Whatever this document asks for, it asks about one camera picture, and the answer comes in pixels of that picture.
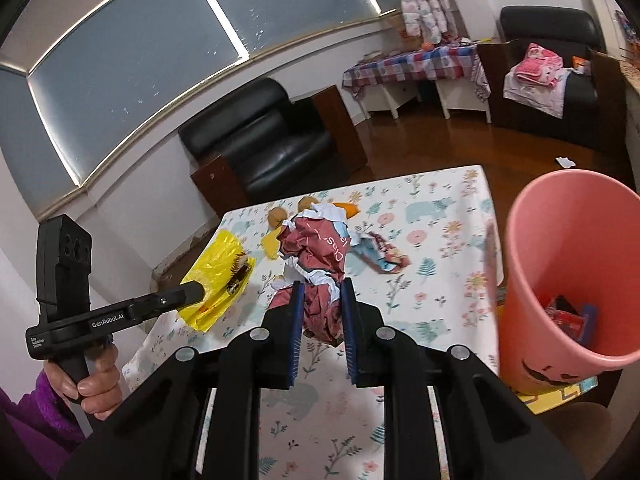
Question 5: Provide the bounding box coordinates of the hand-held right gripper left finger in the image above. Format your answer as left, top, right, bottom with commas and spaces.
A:
60, 280, 306, 480

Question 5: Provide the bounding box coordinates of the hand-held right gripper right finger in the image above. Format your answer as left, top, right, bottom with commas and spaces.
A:
341, 277, 586, 480

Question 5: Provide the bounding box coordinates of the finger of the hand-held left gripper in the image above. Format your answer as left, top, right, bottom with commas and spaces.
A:
127, 281, 206, 322

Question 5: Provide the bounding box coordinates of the yellow plastic bag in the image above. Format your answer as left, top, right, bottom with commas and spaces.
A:
179, 230, 257, 332

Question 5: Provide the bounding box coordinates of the red paper wrapper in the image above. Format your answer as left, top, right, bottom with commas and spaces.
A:
267, 205, 353, 346

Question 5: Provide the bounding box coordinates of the silver blue foil wrapper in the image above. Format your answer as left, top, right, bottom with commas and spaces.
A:
352, 232, 410, 275

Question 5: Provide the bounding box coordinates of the yellow foam fruit net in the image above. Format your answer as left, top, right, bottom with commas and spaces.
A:
263, 227, 286, 261

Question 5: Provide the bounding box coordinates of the pink plastic bucket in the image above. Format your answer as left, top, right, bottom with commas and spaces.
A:
500, 170, 640, 396

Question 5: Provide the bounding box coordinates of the person's left forearm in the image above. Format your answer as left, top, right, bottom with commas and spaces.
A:
0, 375, 86, 480

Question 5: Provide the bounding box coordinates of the person's left hand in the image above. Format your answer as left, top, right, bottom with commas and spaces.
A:
44, 342, 122, 416

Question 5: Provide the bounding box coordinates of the floral bear print tablecloth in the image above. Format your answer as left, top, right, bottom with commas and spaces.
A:
121, 165, 503, 480

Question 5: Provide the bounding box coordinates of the black leather armchair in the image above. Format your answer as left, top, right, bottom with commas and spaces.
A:
487, 6, 626, 148
178, 77, 368, 216

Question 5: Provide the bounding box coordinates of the yellow floor mat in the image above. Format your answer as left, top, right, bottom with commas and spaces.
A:
517, 375, 599, 415

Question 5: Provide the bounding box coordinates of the white low table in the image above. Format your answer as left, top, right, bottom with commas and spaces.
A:
359, 77, 491, 123

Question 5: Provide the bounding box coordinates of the checkered tablecloth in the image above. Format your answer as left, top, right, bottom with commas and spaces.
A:
342, 42, 491, 103

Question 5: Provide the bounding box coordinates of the white printed sheet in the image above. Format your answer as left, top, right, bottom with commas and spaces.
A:
502, 67, 571, 120

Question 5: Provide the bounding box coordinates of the cardboard box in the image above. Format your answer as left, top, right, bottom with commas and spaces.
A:
387, 12, 416, 38

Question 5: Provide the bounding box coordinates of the pink folded blanket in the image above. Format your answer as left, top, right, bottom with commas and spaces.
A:
516, 43, 563, 86

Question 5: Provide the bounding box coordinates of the pink dotted puffer jacket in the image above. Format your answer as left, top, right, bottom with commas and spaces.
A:
395, 0, 456, 43

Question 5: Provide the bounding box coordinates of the cream bed headboard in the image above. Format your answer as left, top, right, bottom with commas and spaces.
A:
580, 0, 631, 56

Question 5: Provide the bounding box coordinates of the colourful printed pillow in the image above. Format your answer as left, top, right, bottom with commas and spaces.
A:
616, 10, 638, 53

